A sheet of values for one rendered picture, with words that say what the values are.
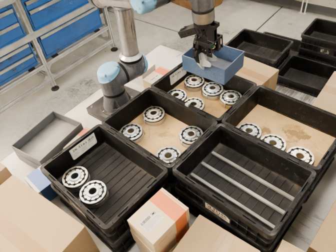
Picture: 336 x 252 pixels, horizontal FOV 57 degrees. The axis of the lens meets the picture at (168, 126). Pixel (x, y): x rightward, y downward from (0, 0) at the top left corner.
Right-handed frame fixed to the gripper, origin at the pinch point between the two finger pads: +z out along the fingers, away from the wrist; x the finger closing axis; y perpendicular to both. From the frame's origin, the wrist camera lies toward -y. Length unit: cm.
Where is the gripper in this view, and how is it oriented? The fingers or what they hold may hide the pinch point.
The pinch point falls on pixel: (202, 65)
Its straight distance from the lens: 123.5
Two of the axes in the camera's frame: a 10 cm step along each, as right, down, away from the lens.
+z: 1.5, 6.5, 7.5
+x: 6.3, -6.5, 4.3
